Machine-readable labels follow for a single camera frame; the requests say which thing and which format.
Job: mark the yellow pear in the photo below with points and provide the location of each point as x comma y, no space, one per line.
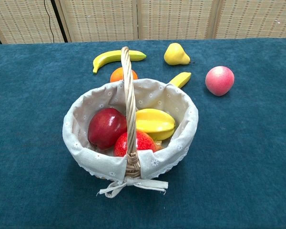
175,55

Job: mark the wicker basket with cloth liner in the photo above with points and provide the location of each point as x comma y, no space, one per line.
143,95

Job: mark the yellow starfruit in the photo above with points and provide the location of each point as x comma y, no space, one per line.
155,122

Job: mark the red pomegranate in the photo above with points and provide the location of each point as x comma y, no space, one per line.
144,143

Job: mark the dark blue tablecloth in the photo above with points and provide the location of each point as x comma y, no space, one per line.
240,155

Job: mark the orange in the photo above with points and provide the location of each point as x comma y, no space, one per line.
116,75

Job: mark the long yellow banana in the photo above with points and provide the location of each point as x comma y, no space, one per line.
107,58

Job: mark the dark red apple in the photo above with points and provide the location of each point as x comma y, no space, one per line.
106,127

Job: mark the woven bamboo folding screen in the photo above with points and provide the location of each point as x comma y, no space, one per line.
176,19

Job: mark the short yellow banana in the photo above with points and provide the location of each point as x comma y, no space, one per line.
181,79

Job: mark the pink peach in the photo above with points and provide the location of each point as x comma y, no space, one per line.
219,80

